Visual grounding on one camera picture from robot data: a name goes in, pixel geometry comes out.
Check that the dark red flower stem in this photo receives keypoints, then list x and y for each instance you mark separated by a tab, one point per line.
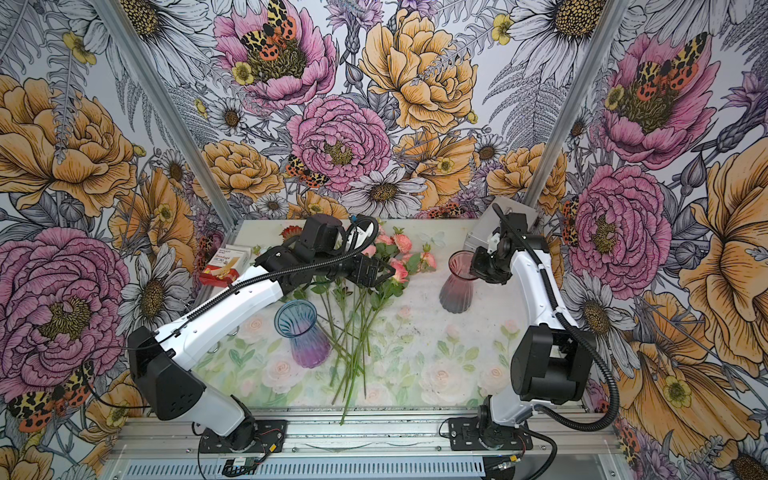
291	232

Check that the aluminium front rail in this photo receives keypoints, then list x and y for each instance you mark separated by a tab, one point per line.
311	433

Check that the silver metal box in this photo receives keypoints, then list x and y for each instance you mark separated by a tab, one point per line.
488	222

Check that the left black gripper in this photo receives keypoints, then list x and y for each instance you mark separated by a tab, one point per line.
361	261

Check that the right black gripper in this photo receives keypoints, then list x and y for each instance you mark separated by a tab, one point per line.
478	269

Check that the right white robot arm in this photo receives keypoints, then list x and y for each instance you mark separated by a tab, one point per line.
550	367

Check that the red white snack box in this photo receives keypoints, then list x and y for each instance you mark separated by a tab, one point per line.
226	266

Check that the white vent grille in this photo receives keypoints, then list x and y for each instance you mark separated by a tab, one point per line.
460	467

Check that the blue purple glass vase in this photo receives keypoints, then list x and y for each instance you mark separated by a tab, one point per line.
297	321

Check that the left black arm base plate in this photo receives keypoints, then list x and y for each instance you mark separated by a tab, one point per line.
251	437

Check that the pink rose bunch on table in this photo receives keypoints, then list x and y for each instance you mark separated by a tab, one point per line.
351	313

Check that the dark pink glass vase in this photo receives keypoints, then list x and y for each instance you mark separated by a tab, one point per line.
457	291

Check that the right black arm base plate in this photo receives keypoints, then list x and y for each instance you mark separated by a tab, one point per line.
467	434

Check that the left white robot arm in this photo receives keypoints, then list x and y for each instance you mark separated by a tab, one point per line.
162	361

